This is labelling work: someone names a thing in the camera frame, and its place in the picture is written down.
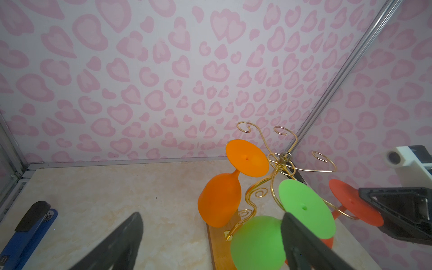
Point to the gold wire glass rack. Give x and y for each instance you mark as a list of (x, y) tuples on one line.
[(282, 164)]

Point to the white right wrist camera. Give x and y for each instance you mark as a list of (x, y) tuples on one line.
[(412, 164)]

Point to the wooden rack base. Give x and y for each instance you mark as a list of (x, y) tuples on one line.
[(220, 247)]

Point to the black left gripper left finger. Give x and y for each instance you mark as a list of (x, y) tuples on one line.
[(119, 250)]

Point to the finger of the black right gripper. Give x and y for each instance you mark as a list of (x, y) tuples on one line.
[(406, 211)]

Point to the aluminium corner frame post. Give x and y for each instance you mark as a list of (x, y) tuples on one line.
[(13, 162), (377, 25)]

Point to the aluminium corner frame post right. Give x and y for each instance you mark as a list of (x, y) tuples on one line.
[(377, 25)]

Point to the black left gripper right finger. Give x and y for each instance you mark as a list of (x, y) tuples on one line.
[(305, 251)]

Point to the green wine glass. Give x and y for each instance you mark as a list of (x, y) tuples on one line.
[(258, 245)]

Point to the red wine glass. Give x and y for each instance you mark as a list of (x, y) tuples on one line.
[(350, 200)]

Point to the aluminium corner frame post left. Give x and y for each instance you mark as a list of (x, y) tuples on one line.
[(13, 162)]

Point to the blue and black stapler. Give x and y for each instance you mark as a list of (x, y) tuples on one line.
[(28, 234)]

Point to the orange wine glass left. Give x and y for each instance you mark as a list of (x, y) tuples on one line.
[(221, 197)]

